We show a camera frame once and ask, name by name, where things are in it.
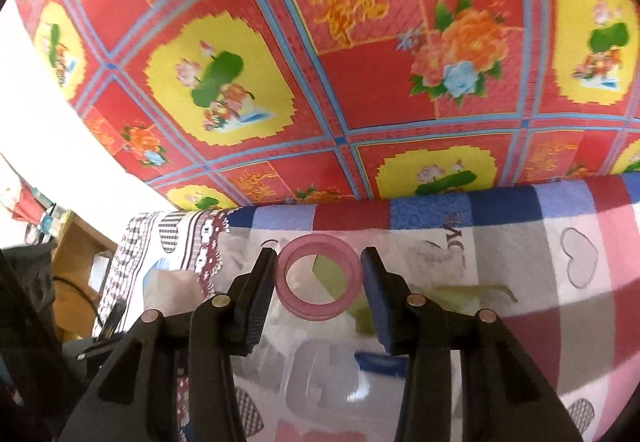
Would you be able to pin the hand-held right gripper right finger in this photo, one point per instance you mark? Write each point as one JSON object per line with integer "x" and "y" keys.
{"x": 375, "y": 307}

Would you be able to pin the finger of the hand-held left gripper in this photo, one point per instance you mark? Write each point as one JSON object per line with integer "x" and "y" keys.
{"x": 111, "y": 319}

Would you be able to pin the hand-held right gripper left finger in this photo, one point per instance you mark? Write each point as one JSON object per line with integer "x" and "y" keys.
{"x": 260, "y": 302}

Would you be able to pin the clear blister pack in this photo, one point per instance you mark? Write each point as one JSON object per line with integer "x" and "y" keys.
{"x": 320, "y": 372}

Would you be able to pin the wooden shelf unit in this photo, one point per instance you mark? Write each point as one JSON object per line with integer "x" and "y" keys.
{"x": 70, "y": 242}

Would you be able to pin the hanging red decoration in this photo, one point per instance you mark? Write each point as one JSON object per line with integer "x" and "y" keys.
{"x": 22, "y": 207}

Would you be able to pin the red floral printed cloth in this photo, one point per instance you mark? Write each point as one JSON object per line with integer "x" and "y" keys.
{"x": 350, "y": 72}

